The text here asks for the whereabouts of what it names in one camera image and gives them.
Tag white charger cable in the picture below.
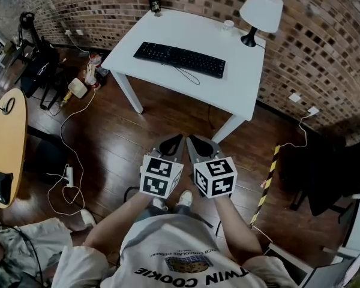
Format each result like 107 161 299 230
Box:
248 113 314 244

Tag person's right forearm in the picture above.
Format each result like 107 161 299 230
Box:
212 194 265 265

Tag round wooden table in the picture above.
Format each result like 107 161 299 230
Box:
0 88 29 210

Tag dark patterned tumbler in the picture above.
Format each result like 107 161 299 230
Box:
146 0 164 17

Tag white sneaker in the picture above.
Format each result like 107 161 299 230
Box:
152 197 169 212
175 189 194 208

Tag white power strip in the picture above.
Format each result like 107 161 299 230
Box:
64 166 76 189

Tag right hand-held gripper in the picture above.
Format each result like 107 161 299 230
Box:
185 134 239 199

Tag person's left forearm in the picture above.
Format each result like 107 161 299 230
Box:
83 190 155 253

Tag yellow black hazard tape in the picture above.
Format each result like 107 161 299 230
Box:
249 143 281 229

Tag black keyboard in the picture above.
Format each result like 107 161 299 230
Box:
133 41 227 80

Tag black pouch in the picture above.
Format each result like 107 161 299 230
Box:
0 166 14 205

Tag black office chair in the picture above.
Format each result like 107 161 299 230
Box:
10 10 67 111

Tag long white floor cable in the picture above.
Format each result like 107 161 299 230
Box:
47 32 98 217

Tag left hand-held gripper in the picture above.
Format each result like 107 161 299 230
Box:
139 133 185 199

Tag white shade table lamp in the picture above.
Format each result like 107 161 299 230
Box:
239 0 284 47

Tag black desk lamp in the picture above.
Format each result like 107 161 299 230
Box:
0 97 16 115

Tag white printed t-shirt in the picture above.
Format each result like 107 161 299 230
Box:
52 214 298 288

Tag white box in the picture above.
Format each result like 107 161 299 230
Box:
67 77 89 99

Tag dark grey trousers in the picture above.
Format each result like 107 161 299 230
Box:
134 203 212 229

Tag white patterned cup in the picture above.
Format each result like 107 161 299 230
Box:
221 19 236 34

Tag thin black cord loop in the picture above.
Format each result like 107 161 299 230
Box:
160 61 201 86

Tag white table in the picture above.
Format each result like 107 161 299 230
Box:
101 8 266 144

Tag plastic bottle red label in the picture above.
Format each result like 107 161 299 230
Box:
85 67 100 87
89 53 103 69

